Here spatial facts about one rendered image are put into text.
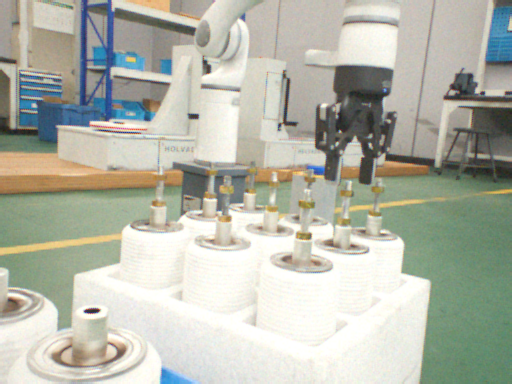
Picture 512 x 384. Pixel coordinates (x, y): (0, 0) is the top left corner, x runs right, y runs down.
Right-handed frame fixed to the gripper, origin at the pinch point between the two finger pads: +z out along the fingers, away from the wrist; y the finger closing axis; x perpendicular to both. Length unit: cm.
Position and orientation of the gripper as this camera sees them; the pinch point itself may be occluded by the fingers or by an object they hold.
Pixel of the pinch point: (350, 175)
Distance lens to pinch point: 71.3
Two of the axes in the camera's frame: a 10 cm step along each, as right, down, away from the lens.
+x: -6.3, -1.7, 7.6
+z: -0.9, 9.9, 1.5
